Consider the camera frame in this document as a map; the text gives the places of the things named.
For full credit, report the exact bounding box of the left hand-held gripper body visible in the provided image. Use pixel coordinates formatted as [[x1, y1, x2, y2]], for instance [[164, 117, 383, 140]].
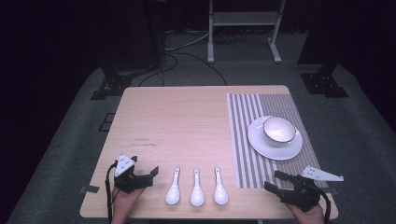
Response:
[[112, 153, 156, 194]]

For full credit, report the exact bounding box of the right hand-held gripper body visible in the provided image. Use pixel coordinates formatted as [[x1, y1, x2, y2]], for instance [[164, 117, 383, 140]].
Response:
[[278, 165, 345, 213]]

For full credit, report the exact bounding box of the person's right hand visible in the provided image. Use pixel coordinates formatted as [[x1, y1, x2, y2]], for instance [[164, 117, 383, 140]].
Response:
[[285, 201, 327, 224]]

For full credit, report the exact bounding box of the person's left hand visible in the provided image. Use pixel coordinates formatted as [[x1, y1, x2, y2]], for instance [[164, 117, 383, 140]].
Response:
[[110, 186, 146, 224]]

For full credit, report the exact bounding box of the white ceramic plate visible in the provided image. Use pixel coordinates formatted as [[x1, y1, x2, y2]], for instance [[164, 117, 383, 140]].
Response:
[[247, 116, 304, 162]]

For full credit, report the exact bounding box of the white ceramic soup spoon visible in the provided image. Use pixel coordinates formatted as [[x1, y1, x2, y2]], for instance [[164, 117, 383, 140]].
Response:
[[164, 166, 182, 206], [190, 167, 206, 208], [213, 166, 230, 206]]

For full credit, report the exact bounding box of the grey tape strip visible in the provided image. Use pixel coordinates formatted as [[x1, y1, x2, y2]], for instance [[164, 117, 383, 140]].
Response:
[[78, 184, 101, 195]]

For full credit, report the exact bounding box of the white ceramic bowl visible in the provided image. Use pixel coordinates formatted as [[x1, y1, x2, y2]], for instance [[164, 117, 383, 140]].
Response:
[[262, 116, 298, 148]]

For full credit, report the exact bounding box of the black floor tape outline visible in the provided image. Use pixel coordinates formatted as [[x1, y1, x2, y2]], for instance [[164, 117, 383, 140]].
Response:
[[98, 112, 117, 133]]

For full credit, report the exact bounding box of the grey striped placemat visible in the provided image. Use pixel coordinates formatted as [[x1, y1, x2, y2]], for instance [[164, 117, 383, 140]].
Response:
[[226, 92, 330, 189]]

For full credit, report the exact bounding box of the black metal stand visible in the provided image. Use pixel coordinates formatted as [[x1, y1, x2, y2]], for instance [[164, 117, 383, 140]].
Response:
[[90, 0, 166, 102], [296, 0, 350, 99]]

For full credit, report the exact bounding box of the white metal stand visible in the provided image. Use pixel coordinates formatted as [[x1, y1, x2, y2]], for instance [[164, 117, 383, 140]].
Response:
[[206, 0, 287, 64]]

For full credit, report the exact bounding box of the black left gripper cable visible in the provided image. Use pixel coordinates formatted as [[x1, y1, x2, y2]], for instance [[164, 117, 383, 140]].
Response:
[[104, 160, 121, 224]]

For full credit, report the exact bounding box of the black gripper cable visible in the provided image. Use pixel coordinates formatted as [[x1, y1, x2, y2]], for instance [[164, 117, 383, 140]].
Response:
[[104, 160, 121, 224], [316, 186, 332, 224]]

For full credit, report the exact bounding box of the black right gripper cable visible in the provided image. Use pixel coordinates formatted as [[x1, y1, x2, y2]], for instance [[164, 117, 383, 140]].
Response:
[[316, 186, 332, 224]]

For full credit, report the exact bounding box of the black floor cable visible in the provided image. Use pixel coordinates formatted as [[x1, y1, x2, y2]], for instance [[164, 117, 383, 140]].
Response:
[[137, 51, 229, 88]]

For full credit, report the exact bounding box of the white floor cable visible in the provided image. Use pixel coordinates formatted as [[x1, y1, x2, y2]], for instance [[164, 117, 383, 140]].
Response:
[[163, 28, 213, 52]]

